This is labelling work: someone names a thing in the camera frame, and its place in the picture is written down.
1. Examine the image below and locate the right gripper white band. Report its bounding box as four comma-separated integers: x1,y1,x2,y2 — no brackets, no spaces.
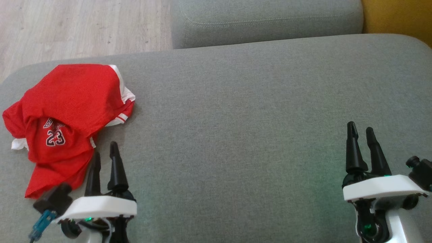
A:
342,121,429,203

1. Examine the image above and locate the large yellow sofa backrest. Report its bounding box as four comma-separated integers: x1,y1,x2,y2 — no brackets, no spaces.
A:
361,0,432,48

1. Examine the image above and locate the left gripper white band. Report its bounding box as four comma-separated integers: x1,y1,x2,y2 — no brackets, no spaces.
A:
57,141,137,224

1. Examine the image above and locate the red number 23 jersey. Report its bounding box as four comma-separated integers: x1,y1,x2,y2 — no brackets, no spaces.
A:
21,63,136,138

